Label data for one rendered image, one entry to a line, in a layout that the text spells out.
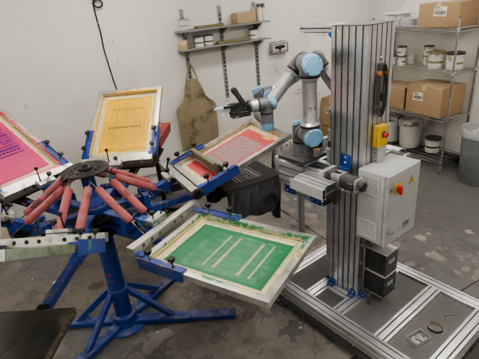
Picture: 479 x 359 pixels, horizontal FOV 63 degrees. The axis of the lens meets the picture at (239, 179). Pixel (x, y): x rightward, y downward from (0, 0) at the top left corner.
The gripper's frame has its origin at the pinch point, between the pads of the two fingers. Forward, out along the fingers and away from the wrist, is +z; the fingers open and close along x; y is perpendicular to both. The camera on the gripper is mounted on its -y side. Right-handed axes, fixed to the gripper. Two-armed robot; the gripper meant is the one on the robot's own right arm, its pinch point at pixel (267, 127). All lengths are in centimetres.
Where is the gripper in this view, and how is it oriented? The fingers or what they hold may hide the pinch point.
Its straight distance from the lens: 316.5
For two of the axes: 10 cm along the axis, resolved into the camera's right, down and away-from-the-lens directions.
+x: 8.1, -5.1, 2.9
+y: 4.9, 3.2, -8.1
